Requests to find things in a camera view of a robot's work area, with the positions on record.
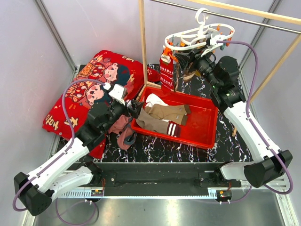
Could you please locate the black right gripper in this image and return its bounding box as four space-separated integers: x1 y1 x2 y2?
174 44 221 90

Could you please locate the metal hanging rod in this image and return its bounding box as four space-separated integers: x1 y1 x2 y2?
151 0 301 35

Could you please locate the pink and teal garment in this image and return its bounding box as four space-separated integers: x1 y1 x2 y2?
108 115 136 150

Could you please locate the red christmas sock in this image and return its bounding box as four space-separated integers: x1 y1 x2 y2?
159 46 175 93

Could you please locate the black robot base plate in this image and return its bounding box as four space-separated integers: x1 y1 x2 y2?
74 162 245 189

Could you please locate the red cartoon bear pillow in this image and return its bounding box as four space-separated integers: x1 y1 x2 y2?
42 49 160 159

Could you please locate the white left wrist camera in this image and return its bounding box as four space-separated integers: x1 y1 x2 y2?
103 82 127 105

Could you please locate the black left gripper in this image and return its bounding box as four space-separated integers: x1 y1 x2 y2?
103 99 144 132

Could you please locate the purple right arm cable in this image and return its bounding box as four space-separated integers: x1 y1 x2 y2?
216 40 294 205

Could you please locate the wooden rack frame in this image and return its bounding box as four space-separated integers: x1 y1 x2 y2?
138 0 301 136

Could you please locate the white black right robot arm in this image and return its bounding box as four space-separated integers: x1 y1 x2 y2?
175 50 293 188

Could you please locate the brown hanging sock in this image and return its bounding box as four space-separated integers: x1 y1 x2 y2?
182 69 196 82

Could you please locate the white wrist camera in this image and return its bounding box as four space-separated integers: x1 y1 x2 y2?
201 34 225 57
103 82 127 105

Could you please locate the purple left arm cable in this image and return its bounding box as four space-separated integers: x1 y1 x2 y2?
13 79 106 224

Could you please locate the taupe ribbed sock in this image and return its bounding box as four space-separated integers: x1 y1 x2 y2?
136 109 169 134

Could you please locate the maroon striped cuff sock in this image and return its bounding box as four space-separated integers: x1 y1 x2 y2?
166 122 181 137

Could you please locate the red plastic bin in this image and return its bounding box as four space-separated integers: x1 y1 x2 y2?
131 87 218 149

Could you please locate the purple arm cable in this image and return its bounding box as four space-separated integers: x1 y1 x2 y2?
13 79 106 224
216 40 294 205

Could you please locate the white sock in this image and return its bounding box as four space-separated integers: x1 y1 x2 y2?
146 93 168 107

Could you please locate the white round clip hanger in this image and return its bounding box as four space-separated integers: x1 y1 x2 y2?
164 8 235 51

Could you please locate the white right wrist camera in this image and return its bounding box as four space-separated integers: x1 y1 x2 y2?
201 34 225 57

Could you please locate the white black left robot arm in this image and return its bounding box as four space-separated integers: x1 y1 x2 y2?
13 100 144 216

